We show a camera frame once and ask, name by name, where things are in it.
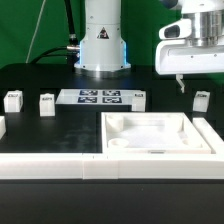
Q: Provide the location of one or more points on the white U-shaped fence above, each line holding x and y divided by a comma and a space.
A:
119, 165

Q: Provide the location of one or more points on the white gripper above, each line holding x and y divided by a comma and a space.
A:
190, 46

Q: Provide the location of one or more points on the white marker sheet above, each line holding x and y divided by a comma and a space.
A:
97, 97

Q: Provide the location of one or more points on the white square tabletop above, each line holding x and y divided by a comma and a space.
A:
149, 132

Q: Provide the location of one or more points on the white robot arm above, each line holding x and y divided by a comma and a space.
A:
103, 51

